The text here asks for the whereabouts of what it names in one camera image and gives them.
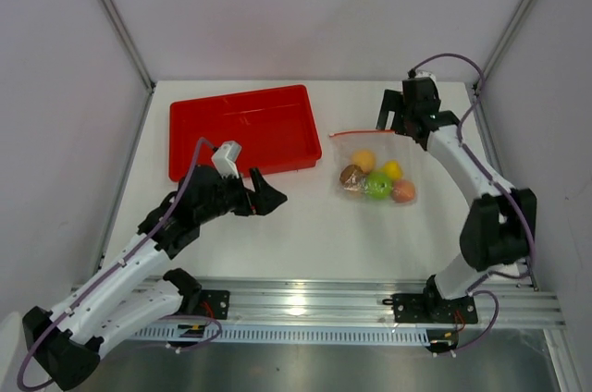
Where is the large orange peach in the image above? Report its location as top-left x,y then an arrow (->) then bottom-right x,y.
351,149 -> 376,174

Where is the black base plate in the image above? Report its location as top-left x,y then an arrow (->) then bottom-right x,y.
381,293 -> 478,325
196,289 -> 230,321

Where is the right frame post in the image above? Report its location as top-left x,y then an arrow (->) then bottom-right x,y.
472,0 -> 537,95

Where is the yellow lemon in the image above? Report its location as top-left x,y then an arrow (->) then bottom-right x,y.
380,160 -> 404,181

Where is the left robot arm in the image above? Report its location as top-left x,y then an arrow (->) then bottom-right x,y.
17,165 -> 288,391

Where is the brown kiwi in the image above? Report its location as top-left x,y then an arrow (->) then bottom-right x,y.
339,165 -> 365,186

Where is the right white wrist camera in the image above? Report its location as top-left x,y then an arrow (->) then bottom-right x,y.
407,69 -> 438,83

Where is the frame post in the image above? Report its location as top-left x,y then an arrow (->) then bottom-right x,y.
97,0 -> 155,92
472,0 -> 537,95

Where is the perforated cable tray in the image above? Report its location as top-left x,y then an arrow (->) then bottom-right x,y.
131,323 -> 449,347

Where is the green apple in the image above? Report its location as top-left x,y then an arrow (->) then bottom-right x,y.
364,171 -> 392,200

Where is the red plastic bin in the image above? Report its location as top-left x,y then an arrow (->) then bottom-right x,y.
168,84 -> 322,182

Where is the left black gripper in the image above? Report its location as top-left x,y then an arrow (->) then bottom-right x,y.
196,166 -> 286,225

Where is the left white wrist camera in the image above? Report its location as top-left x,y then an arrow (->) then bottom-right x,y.
211,141 -> 241,178

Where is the clear zip top bag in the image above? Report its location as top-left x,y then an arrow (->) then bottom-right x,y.
329,129 -> 418,206

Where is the left frame post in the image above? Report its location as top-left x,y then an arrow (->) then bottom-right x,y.
97,0 -> 155,92

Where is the aluminium rail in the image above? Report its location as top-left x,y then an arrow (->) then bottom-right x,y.
199,277 -> 566,329

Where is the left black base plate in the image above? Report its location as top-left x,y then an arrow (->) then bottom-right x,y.
196,289 -> 230,321

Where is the small pink peach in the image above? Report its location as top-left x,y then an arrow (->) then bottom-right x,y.
391,179 -> 416,203

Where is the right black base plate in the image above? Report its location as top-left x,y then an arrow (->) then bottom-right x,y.
381,293 -> 478,325

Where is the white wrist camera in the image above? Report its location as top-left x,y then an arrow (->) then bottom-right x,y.
407,69 -> 438,83
211,141 -> 241,178

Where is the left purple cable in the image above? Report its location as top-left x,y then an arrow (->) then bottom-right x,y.
17,136 -> 223,388

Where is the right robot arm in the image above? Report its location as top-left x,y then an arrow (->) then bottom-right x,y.
376,77 -> 537,325

